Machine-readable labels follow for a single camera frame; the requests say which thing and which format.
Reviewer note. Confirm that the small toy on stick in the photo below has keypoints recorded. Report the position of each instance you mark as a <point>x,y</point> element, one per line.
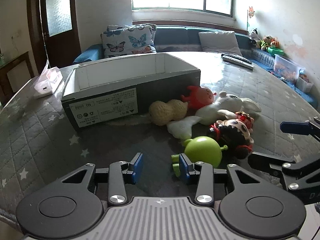
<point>251,11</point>

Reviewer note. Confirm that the beige peanut plush toy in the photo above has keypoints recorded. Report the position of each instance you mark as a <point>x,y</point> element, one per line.
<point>165,112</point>

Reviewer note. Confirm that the grey cardboard box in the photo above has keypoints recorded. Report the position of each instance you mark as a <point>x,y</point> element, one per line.
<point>112,105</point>

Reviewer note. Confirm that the red plush toy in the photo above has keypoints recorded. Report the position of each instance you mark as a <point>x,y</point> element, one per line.
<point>202,96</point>

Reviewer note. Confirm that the grey quilted desktop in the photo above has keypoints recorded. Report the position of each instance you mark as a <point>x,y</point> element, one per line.
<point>37,135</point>

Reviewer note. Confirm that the teal sofa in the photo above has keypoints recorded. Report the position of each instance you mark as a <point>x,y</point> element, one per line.
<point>175,35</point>

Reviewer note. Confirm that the small white box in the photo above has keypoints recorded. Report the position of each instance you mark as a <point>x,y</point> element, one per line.
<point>305,83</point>

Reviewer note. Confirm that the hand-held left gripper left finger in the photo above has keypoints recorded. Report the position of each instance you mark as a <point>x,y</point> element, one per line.
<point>137,167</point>

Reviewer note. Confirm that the grey pillow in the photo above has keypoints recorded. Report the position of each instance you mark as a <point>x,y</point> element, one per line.
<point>220,41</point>

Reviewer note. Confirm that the orange plush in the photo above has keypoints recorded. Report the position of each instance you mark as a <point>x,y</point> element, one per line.
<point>275,43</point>

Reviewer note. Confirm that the dark-haired doll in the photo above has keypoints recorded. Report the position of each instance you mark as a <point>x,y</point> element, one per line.
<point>232,130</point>

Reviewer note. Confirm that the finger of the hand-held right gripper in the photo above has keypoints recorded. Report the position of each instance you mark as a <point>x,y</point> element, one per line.
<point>265,162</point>
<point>295,127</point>

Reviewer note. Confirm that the large butterfly print pillow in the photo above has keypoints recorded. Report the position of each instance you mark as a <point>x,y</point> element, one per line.
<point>125,41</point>

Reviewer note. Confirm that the yellow green plush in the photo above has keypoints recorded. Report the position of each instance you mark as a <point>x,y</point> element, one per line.
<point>265,42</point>

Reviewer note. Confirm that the brown wooden door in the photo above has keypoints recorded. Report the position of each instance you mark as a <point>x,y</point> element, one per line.
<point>57,10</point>

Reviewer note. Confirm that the black remote control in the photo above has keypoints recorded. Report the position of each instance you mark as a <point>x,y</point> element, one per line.
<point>237,57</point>

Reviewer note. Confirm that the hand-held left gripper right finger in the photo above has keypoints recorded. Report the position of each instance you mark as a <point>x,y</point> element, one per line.
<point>183,167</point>

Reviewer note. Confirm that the green round toy figure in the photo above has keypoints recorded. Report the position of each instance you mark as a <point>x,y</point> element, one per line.
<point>202,152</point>

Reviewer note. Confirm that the silver remote control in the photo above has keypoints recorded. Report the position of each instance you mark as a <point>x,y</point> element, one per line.
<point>240,63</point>

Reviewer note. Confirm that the white tissue pack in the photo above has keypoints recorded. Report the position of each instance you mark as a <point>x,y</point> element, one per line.
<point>46,85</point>

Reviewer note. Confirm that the black and white plush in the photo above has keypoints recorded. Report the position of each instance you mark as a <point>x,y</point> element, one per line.
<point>254,36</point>

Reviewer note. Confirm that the wooden side table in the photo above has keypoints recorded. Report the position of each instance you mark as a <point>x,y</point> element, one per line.
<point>15,67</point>

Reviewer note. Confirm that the clear plastic container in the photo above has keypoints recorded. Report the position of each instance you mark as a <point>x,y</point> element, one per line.
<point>287,67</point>

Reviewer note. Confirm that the white plush toy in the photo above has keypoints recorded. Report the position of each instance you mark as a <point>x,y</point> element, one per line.
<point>217,110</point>

